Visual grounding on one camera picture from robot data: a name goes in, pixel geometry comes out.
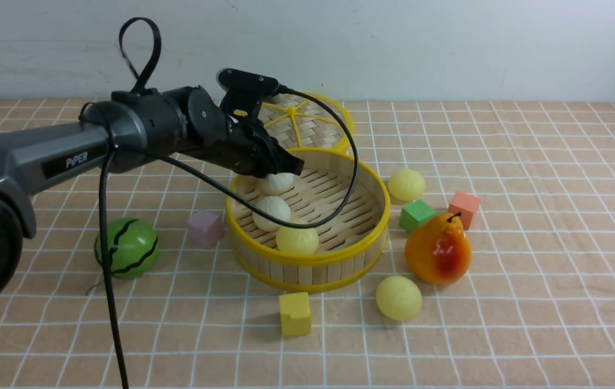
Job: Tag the salmon pink foam cube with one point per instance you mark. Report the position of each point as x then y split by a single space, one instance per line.
467 205

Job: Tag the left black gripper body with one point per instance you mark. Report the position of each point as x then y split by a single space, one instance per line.
242 146

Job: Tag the orange red toy pear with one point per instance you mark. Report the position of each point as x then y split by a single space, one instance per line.
438 252

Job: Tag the bamboo steamer tray yellow rim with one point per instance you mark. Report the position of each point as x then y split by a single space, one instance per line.
350 244

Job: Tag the green toy watermelon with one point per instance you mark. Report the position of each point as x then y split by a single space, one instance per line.
133 246

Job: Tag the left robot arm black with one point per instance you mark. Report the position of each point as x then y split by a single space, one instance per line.
185 120

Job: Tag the pale yellow bun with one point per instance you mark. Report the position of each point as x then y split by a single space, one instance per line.
297 241
406 185
398 298

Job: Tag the checkered tan tablecloth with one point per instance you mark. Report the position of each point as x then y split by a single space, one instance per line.
536 309

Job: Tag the green foam cube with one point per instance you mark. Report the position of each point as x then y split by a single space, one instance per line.
415 214

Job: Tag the white bun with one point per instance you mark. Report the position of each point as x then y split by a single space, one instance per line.
276 185
274 206

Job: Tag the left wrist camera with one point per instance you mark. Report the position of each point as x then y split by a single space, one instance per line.
245 92

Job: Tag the yellow foam block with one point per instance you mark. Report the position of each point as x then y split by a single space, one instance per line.
295 314

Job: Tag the lilac foam cube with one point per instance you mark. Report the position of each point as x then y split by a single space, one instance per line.
205 228

